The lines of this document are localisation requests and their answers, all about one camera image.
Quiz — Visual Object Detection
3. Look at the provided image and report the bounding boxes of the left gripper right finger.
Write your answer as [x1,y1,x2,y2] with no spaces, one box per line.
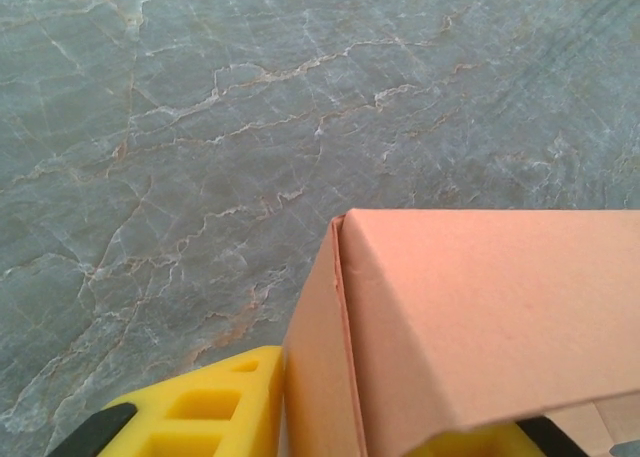
[414,415,596,457]

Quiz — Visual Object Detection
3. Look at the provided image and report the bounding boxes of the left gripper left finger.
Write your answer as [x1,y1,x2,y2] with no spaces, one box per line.
[49,345,286,457]

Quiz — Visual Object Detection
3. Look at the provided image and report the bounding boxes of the orange paper box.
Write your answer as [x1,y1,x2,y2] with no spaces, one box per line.
[279,207,640,457]

